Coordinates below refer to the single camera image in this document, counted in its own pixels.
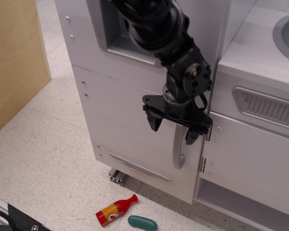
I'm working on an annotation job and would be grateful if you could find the lower brass oven hinge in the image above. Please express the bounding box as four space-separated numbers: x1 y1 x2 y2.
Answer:
199 157 206 172

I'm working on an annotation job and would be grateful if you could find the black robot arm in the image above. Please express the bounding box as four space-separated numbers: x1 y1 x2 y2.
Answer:
114 0 212 145

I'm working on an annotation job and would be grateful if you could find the silver vent panel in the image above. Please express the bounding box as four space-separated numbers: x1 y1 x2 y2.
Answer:
232 86 289 129

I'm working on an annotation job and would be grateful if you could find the white toy kitchen counter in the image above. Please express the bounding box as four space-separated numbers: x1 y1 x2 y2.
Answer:
196 0 289 231

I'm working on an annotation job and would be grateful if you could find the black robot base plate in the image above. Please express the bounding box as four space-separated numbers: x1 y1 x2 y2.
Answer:
8 204 50 231

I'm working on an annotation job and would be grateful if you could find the white fridge door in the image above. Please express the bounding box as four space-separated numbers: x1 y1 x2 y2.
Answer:
72 66 202 203

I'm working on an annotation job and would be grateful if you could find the grey sink basin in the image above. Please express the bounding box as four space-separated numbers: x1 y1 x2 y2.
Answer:
273 15 289 59

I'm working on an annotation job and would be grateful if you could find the aluminium extrusion foot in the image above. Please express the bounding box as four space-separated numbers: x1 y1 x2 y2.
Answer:
108 168 129 186

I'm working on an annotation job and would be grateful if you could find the green toy pickle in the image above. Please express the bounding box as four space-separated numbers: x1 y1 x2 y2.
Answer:
128 216 158 231

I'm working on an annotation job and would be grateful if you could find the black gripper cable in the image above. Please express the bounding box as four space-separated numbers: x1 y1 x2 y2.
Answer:
197 93 209 113

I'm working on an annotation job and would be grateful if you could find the upper brass oven hinge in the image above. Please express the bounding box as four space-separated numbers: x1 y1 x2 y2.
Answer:
206 125 212 141

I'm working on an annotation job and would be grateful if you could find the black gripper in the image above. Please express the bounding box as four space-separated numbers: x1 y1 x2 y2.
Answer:
143 88 212 145

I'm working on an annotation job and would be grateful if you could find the plywood board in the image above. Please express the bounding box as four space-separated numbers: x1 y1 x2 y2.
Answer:
0 0 51 130

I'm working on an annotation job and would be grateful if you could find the brass oven hinge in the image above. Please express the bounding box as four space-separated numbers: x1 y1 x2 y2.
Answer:
206 125 212 141
199 157 206 172

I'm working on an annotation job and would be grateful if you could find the red toy sauce bottle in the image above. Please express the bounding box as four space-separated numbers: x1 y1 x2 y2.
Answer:
96 194 138 226

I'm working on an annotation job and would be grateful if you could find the black base cable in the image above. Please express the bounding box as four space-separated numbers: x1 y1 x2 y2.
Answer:
0 208 14 231

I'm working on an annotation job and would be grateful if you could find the white toy fridge cabinet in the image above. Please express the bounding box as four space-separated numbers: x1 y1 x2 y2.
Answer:
54 0 229 205

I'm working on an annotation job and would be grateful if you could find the white oven door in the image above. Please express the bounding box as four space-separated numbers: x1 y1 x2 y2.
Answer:
200 113 289 215

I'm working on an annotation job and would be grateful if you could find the silver fridge door handle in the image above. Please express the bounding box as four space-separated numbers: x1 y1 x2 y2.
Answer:
172 124 188 169

